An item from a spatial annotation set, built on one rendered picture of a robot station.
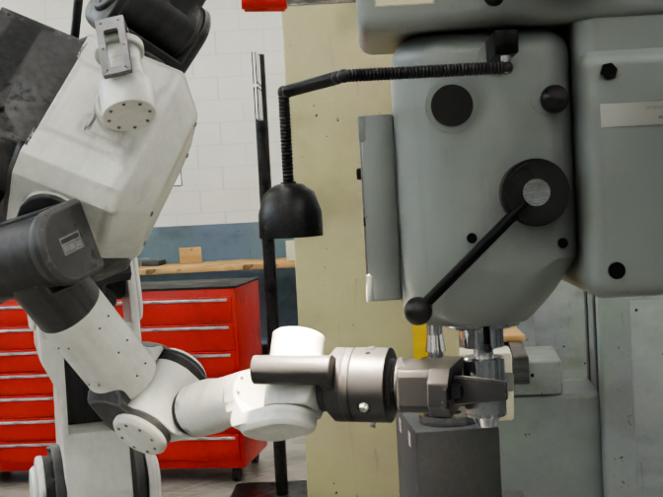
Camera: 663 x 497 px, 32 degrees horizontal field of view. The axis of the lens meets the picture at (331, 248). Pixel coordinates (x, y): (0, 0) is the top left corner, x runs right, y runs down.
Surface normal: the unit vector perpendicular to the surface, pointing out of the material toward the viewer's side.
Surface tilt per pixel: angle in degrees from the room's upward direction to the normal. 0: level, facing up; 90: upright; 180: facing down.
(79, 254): 77
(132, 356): 88
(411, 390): 90
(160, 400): 57
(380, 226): 90
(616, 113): 90
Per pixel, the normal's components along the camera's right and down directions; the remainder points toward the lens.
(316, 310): -0.04, 0.05
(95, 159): 0.25, -0.50
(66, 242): 0.89, -0.25
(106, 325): 0.81, -0.04
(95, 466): 0.31, -0.12
